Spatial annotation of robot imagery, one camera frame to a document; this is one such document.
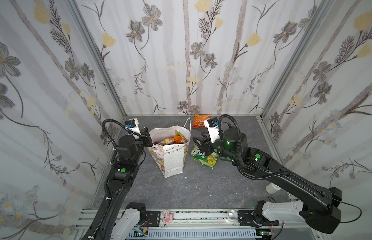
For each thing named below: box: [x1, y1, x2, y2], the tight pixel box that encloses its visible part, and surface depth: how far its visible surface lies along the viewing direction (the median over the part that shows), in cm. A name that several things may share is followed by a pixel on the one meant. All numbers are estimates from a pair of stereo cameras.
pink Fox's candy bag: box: [162, 138, 187, 146], surface depth 80 cm
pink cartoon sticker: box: [163, 209, 173, 224], surface depth 74 cm
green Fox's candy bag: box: [189, 142, 219, 170], surface depth 94 cm
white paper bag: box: [147, 117, 191, 178], surface depth 81 cm
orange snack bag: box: [173, 129, 188, 144], surface depth 85 cm
